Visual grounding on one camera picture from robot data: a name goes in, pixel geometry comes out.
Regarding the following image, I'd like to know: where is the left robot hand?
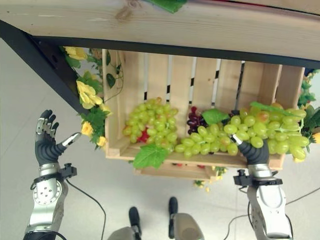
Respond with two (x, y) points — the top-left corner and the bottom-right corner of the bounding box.
(34, 109), (83, 167)

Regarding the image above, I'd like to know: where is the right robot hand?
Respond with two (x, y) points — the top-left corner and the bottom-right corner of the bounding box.
(221, 109), (270, 166)

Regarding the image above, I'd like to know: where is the large green grape bunch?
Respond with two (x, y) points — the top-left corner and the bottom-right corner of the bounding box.
(223, 101), (311, 163)

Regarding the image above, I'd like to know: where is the small green grape bunch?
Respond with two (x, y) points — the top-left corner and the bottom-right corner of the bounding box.
(174, 122), (239, 159)

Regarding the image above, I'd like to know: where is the dark purple grape bunch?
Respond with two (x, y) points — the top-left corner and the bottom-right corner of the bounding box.
(186, 106), (209, 136)

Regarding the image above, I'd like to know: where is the yellow flower garland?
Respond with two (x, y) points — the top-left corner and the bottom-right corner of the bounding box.
(59, 46), (113, 151)

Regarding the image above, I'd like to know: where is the green leaf garland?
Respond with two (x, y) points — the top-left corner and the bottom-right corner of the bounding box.
(296, 68), (320, 153)

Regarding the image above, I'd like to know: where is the wooden slatted crate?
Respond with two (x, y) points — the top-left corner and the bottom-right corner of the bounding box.
(101, 48), (306, 171)

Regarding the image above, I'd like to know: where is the lower wooden crate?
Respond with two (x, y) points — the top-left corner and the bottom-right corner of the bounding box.
(132, 162), (227, 181)

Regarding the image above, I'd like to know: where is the silver right robot leg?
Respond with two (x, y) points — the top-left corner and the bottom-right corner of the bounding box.
(167, 196), (206, 240)

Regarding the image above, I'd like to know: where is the silver robot leg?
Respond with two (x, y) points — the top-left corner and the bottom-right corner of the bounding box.
(167, 196), (206, 240)
(107, 206), (143, 240)

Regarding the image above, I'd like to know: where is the green fabric grape leaf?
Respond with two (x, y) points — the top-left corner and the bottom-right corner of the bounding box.
(132, 143), (170, 171)

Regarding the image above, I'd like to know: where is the green grape bunch with red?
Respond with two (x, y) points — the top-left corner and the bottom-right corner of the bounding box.
(122, 96), (180, 154)

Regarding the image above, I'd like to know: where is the silver left robot leg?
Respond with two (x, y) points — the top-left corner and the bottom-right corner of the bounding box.
(107, 206), (143, 240)

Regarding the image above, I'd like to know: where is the wooden shelf board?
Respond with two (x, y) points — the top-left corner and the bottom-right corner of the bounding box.
(0, 0), (320, 62)

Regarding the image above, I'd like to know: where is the green leaf on shelf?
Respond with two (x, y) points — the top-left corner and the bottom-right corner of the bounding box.
(144, 0), (188, 14)

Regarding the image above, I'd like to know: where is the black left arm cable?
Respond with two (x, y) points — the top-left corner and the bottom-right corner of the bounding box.
(65, 179), (107, 240)

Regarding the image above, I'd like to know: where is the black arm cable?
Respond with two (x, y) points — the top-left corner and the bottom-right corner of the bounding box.
(65, 179), (107, 240)
(223, 187), (320, 240)

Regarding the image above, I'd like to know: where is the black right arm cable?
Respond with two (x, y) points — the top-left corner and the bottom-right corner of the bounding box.
(223, 187), (320, 240)

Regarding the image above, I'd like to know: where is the black metal shelf frame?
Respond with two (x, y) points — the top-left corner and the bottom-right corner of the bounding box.
(0, 19), (320, 116)

